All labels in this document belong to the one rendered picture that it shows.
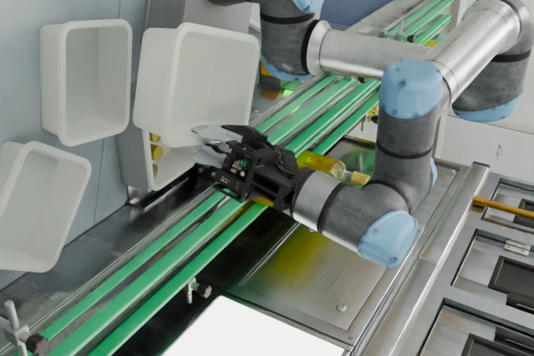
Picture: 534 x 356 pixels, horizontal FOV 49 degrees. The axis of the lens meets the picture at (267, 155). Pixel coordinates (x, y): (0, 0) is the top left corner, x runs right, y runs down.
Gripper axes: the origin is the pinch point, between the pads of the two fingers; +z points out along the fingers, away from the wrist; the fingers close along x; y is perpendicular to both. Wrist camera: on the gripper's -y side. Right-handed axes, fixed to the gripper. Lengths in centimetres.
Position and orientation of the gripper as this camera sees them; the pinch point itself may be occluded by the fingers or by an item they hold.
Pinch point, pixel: (201, 135)
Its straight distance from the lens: 90.8
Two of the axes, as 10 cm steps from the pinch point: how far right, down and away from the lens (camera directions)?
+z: -8.2, -4.1, 4.1
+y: -4.9, 1.2, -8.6
